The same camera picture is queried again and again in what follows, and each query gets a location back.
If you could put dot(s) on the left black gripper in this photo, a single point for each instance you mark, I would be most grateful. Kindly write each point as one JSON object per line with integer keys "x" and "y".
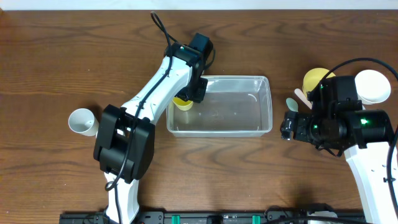
{"x": 193, "y": 92}

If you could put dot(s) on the yellow plastic bowl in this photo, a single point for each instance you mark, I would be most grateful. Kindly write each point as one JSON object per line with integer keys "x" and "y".
{"x": 312, "y": 78}

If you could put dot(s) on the clear plastic container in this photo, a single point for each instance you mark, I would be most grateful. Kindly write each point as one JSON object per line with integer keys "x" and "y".
{"x": 233, "y": 106}

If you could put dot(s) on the yellow plastic cup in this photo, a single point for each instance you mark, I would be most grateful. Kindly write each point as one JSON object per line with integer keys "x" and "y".
{"x": 182, "y": 105}

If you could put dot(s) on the white plastic bowl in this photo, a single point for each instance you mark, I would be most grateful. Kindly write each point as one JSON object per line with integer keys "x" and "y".
{"x": 372, "y": 87}

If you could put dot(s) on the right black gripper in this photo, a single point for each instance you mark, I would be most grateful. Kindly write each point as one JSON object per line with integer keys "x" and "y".
{"x": 294, "y": 126}

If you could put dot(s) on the mint green plastic spoon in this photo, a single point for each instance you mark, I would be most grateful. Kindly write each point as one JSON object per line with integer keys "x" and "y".
{"x": 292, "y": 104}

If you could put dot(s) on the black mounting rail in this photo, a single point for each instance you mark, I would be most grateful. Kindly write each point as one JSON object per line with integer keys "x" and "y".
{"x": 316, "y": 213}

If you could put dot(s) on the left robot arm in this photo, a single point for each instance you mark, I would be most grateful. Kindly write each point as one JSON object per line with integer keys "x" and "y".
{"x": 125, "y": 139}

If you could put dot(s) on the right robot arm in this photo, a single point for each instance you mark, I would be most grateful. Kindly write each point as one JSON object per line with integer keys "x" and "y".
{"x": 339, "y": 124}

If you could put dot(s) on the grey plastic cup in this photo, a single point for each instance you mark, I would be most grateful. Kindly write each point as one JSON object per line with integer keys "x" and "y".
{"x": 83, "y": 121}

